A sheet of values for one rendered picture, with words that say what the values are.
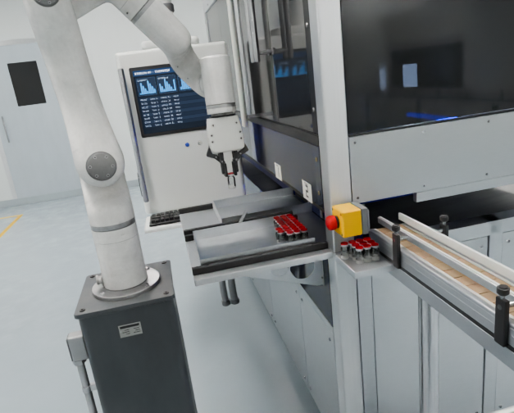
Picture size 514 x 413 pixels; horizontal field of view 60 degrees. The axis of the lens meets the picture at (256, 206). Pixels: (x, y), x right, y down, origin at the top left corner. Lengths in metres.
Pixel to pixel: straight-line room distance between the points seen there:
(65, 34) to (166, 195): 1.17
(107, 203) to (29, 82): 5.66
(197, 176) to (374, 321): 1.13
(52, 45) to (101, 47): 5.54
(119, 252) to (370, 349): 0.81
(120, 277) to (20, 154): 5.75
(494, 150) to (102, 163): 1.09
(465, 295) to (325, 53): 0.65
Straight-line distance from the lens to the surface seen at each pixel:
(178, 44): 1.23
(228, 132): 1.27
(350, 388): 1.55
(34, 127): 6.86
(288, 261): 1.27
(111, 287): 1.31
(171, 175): 2.17
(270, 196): 1.88
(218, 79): 1.26
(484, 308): 0.95
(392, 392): 1.63
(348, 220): 1.17
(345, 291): 1.36
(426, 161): 1.35
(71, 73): 1.19
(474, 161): 1.45
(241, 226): 1.53
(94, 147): 1.15
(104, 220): 1.23
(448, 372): 1.71
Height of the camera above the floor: 1.40
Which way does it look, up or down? 17 degrees down
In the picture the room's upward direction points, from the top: 7 degrees counter-clockwise
